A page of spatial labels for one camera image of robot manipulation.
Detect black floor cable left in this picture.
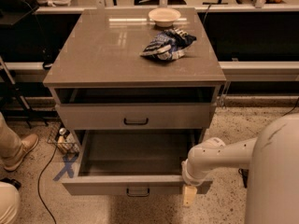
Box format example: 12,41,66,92
36,144,59,224

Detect black power adapter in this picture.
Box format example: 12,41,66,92
238,169,249,188

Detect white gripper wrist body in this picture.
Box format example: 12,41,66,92
181,159,211,187

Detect beige trouser leg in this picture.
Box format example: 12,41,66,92
0,113,22,172

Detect black floor cable right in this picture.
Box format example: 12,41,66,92
281,97,299,118

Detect grey top drawer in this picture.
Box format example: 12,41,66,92
56,104,216,130

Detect white bowl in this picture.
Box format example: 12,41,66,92
149,7,181,27

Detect black object near knee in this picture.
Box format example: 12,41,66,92
0,177,21,189

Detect black stand legs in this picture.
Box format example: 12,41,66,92
0,56,48,127

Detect black floor cable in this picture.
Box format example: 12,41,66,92
36,144,59,224
281,97,299,118

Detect wire basket with items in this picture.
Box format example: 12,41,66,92
47,122,80,154

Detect beige trouser knee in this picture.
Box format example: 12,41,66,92
0,182,21,224

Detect blue tape cross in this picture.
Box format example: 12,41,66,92
53,154,78,181

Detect grey drawer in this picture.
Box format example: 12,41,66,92
56,104,216,130
59,129,214,198

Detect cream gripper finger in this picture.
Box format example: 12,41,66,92
182,185,197,206

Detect blue white chip bag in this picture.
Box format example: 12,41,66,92
140,27,197,62

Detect grey drawer cabinet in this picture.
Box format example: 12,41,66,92
44,8,225,141

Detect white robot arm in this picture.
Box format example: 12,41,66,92
182,114,299,224

